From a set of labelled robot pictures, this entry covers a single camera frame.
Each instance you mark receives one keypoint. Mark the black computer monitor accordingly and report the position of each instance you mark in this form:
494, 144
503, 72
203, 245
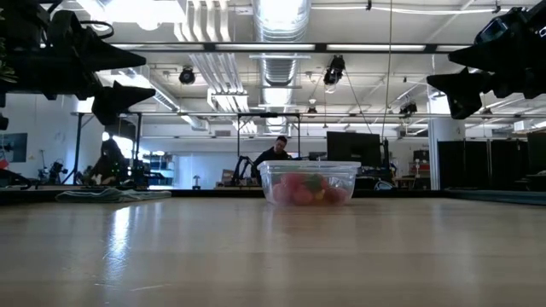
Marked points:
354, 148

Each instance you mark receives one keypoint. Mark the clear plastic food container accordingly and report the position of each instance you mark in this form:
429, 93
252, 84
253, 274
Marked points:
309, 168

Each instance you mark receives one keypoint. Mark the seated person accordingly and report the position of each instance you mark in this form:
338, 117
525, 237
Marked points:
273, 154

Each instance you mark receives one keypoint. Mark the black partition screen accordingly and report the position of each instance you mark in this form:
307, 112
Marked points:
482, 164

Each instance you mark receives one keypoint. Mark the yellow plastic banana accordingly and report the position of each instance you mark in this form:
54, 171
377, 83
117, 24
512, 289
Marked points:
319, 195

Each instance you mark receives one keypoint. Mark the background black rig frame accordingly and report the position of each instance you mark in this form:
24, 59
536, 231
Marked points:
77, 145

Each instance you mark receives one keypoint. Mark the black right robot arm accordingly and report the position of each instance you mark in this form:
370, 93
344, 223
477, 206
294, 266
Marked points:
539, 17

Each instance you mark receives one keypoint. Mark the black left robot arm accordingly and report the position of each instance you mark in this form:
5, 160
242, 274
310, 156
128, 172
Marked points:
21, 21

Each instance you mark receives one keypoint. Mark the black screen panel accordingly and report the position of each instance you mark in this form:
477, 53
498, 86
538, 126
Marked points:
536, 153

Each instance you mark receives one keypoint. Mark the background black robot arm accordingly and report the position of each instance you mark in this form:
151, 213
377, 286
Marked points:
244, 168
55, 168

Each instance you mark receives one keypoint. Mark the folded green cloth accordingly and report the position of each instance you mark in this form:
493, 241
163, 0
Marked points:
113, 195

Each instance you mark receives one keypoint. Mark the pink plastic peach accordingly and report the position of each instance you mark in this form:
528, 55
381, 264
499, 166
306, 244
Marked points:
303, 197
280, 194

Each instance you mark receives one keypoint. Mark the red and black clamp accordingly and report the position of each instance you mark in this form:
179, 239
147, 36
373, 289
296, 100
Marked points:
13, 178

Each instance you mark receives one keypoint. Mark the black ceiling spotlight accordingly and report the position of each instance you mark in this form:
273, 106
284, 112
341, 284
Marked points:
187, 76
335, 70
408, 107

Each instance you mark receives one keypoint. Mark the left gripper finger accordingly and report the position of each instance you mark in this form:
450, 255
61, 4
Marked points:
113, 104
85, 51

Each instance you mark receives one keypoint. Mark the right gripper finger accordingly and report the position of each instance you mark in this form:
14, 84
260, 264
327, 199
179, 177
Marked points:
486, 57
462, 94

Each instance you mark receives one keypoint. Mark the dark wall poster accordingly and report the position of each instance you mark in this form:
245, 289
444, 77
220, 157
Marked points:
13, 147

